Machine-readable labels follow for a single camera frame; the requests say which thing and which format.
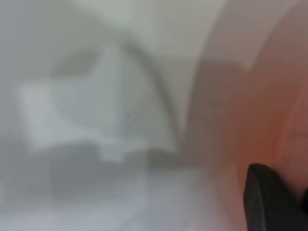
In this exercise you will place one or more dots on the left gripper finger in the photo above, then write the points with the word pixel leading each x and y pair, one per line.
pixel 269 199

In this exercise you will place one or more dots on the pink round plate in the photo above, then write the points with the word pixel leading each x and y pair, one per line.
pixel 240 108

